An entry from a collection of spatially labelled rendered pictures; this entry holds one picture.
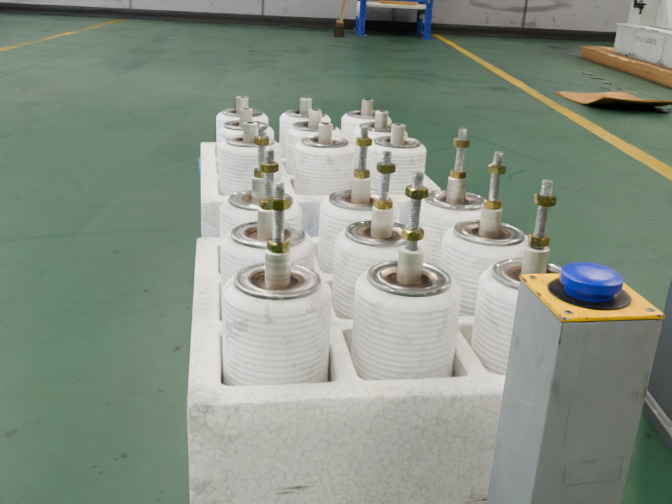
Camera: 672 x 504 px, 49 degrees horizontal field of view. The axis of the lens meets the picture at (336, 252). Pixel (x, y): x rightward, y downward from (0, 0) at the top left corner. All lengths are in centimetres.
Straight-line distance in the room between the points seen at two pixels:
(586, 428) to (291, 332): 24
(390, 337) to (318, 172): 54
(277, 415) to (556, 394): 23
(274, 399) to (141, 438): 31
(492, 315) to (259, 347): 21
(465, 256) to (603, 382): 29
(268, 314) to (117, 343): 51
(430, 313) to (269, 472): 19
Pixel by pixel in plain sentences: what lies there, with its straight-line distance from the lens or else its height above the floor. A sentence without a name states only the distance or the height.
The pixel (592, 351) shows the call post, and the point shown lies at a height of 29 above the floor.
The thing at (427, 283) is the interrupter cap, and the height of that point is 25.
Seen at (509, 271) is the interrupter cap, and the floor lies 25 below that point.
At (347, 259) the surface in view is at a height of 23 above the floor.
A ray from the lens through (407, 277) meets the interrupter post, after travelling 65.
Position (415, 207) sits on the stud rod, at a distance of 64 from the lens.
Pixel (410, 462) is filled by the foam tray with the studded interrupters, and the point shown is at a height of 11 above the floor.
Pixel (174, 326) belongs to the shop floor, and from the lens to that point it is 113.
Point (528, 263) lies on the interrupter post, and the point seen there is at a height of 27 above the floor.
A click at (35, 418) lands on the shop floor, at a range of 95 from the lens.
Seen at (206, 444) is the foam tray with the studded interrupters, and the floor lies 14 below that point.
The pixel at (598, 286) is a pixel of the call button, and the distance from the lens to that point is 50.
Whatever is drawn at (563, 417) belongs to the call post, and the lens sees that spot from 51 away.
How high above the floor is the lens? 51
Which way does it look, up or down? 21 degrees down
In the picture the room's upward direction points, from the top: 3 degrees clockwise
